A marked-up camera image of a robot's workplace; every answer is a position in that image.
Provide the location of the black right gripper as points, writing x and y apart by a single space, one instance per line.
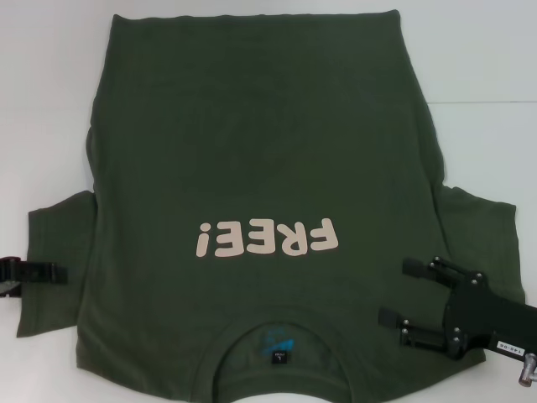
472 319

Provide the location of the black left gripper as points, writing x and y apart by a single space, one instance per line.
8 277

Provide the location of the dark green FREE! t-shirt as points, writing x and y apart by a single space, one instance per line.
268 147

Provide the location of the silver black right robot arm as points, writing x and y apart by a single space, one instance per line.
520 321

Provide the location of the white printed label sticker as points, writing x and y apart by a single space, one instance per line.
509 347

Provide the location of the small silver metal connector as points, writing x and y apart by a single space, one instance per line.
528 371

